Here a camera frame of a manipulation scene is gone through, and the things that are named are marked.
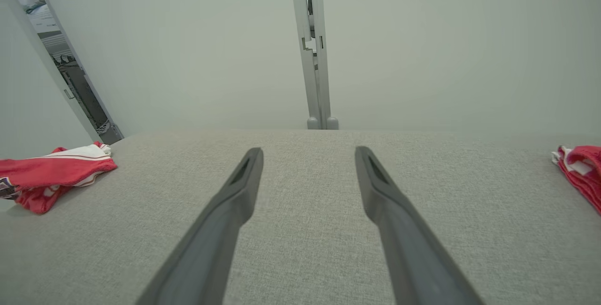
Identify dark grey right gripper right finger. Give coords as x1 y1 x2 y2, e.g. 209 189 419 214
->
354 145 484 305

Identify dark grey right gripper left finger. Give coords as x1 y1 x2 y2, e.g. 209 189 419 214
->
136 147 264 305

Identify red Bulls basketball jersey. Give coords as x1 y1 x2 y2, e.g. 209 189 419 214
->
0 142 118 215

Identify red shorts with white band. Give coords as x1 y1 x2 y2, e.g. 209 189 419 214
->
552 145 601 215

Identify grey partition post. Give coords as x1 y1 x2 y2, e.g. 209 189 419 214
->
288 0 322 130
308 0 339 130

